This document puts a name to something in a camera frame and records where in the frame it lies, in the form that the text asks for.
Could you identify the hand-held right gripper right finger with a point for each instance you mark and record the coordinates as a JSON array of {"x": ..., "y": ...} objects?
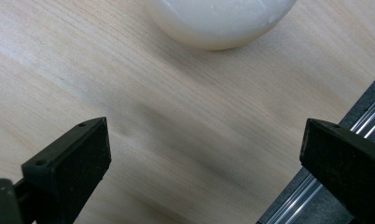
[{"x": 347, "y": 165}]

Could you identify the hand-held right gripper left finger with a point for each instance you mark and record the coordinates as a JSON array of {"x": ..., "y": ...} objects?
[{"x": 67, "y": 168}]

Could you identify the white bowl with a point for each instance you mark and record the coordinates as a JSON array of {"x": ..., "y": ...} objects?
[{"x": 219, "y": 21}]

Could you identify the aluminium table edge rail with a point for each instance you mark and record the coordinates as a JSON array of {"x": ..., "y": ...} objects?
[{"x": 313, "y": 199}]

